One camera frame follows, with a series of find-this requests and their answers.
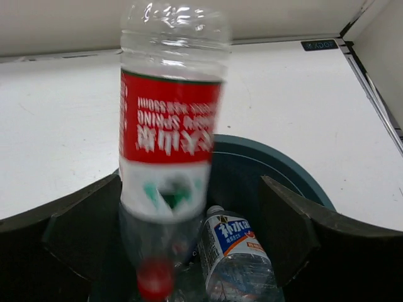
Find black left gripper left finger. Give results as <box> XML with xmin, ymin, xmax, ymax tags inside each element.
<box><xmin>1</xmin><ymin>174</ymin><xmax>122</xmax><ymax>301</ymax></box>

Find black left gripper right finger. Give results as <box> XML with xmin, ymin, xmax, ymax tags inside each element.
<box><xmin>259</xmin><ymin>176</ymin><xmax>402</xmax><ymax>301</ymax></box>

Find white blue label bottle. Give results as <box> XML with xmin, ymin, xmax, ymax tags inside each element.
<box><xmin>198</xmin><ymin>205</ymin><xmax>283</xmax><ymax>301</ymax></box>

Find red label water bottle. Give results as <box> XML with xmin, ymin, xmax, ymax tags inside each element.
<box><xmin>119</xmin><ymin>1</ymin><xmax>230</xmax><ymax>301</ymax></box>

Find dark teal plastic bin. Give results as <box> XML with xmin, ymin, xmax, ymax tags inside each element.
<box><xmin>88</xmin><ymin>134</ymin><xmax>337</xmax><ymax>302</ymax></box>

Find black corner label plate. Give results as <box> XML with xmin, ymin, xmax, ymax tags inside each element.
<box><xmin>301</xmin><ymin>39</ymin><xmax>338</xmax><ymax>52</ymax></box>

